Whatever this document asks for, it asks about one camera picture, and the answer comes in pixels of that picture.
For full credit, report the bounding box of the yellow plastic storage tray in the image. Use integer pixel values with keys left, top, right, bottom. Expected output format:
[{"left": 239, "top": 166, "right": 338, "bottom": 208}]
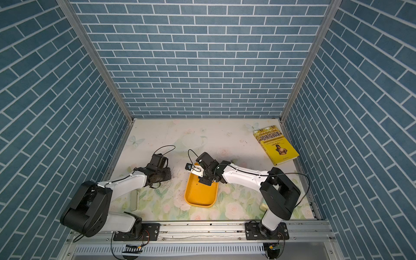
[{"left": 184, "top": 173, "right": 218, "bottom": 208}]

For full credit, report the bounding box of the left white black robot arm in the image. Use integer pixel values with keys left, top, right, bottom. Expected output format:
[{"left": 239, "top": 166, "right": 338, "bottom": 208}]
[{"left": 60, "top": 153, "right": 171, "bottom": 240}]

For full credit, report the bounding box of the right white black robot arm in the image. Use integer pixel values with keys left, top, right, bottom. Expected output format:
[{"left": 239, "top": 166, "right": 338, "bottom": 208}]
[{"left": 185, "top": 152, "right": 301, "bottom": 239}]

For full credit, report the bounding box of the pale green soap bar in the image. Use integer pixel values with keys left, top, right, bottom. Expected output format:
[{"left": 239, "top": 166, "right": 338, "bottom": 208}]
[{"left": 260, "top": 203, "right": 269, "bottom": 212}]

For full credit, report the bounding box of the yellow book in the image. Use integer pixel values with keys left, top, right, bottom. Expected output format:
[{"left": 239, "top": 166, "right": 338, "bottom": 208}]
[{"left": 253, "top": 126, "right": 299, "bottom": 166}]

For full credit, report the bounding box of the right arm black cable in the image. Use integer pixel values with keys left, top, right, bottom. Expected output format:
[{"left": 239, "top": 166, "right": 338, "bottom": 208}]
[{"left": 187, "top": 148, "right": 311, "bottom": 209}]

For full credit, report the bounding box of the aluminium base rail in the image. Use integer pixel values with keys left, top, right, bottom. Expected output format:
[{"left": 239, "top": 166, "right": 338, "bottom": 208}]
[{"left": 66, "top": 219, "right": 335, "bottom": 244}]

